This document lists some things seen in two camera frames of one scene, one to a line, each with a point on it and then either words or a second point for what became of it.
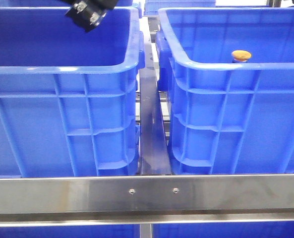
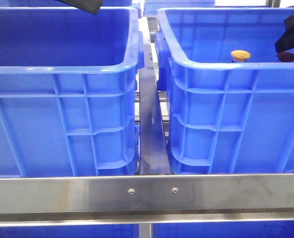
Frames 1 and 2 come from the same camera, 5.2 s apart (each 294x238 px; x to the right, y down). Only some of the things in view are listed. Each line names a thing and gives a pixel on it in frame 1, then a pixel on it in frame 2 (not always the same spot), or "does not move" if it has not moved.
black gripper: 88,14 → 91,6
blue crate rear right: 151,7 does not move
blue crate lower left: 123,231 does not move
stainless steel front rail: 92,200 does not move
